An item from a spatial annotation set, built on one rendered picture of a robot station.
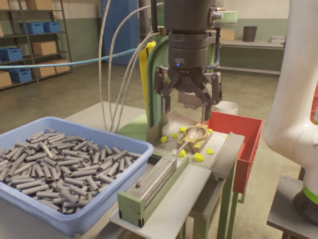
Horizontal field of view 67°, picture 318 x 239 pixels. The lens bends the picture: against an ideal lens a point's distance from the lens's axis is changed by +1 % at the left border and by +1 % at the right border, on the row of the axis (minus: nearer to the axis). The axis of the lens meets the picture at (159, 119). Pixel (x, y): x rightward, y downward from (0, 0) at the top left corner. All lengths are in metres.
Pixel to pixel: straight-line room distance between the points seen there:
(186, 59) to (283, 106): 0.44
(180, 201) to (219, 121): 1.31
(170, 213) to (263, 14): 5.82
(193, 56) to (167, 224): 0.41
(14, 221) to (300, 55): 0.91
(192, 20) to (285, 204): 0.66
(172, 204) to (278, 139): 0.39
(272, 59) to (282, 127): 5.51
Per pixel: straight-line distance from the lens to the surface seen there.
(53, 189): 0.84
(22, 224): 0.81
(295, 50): 0.78
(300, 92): 0.80
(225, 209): 1.28
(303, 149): 0.80
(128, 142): 0.91
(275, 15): 6.23
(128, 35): 7.05
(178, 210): 0.69
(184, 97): 0.83
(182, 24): 0.43
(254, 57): 6.35
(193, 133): 1.00
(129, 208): 0.62
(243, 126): 1.93
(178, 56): 0.45
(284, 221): 0.85
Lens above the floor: 1.48
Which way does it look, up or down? 24 degrees down
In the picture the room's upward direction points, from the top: straight up
